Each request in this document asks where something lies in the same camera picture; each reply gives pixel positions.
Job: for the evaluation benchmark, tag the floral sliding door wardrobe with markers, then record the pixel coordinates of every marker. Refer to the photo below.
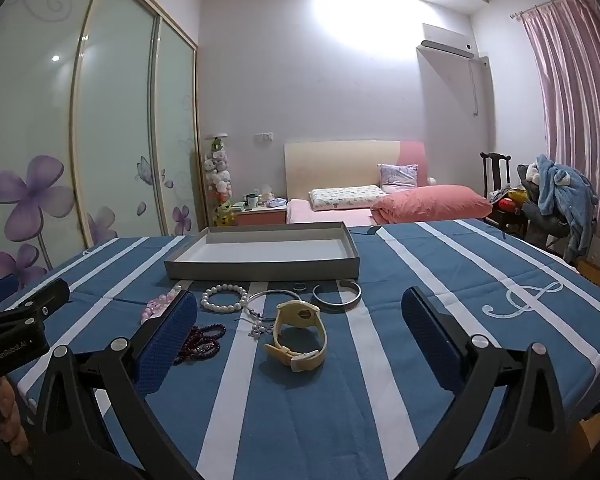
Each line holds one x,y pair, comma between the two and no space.
40,135

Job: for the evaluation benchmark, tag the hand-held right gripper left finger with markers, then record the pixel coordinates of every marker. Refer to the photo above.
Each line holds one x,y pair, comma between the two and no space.
166,340

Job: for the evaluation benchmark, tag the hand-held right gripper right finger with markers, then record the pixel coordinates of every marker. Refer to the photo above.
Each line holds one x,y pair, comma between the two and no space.
430,340

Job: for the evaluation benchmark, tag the beige pink bed headboard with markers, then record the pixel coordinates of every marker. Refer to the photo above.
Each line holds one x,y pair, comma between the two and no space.
340,165

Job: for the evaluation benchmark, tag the blue garment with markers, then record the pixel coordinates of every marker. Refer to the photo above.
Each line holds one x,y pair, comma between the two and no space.
562,195

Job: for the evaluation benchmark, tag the pink white nightstand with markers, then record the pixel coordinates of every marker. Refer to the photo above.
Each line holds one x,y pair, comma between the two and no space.
260,216

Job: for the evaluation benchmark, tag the pink duvet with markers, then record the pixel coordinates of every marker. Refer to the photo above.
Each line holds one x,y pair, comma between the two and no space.
430,202

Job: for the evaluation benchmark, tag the white patterned pillow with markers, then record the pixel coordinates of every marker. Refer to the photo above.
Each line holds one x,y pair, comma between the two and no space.
347,197

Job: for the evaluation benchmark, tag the pink bed sheet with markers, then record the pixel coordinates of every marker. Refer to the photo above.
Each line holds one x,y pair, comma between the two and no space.
325,216

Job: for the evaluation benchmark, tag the curtain rod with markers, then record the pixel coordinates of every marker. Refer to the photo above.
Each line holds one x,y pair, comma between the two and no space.
545,6

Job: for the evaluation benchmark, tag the pink curtain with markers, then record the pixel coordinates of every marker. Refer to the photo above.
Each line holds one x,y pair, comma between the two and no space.
575,110

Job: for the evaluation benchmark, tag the plush toy column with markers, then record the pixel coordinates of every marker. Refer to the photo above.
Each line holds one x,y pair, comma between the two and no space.
219,175

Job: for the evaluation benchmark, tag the white air conditioner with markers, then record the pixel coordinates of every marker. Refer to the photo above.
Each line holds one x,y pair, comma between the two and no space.
450,42

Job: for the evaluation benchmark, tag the yellow bangle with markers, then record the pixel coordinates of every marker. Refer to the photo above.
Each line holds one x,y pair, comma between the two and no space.
300,312

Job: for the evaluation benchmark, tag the person's left hand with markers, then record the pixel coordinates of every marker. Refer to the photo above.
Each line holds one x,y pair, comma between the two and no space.
12,410

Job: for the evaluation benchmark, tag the dark wooden chair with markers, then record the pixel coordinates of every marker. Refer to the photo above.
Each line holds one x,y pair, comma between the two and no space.
495,170

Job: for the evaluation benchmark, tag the grey cardboard tray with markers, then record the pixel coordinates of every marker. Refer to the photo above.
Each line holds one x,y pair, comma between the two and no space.
270,250

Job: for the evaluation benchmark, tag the thin silver bangle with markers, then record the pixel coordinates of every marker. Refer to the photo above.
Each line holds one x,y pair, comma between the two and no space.
275,291

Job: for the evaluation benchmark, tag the white mug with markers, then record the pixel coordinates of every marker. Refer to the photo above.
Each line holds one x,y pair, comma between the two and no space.
252,201

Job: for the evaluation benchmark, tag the blue white striped tablecloth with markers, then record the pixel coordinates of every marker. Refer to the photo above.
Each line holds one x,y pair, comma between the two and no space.
300,410

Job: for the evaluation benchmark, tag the pearl earring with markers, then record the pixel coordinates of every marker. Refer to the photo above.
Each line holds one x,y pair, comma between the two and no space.
256,331

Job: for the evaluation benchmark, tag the purple pillow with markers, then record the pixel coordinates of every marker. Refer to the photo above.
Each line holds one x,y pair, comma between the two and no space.
397,175

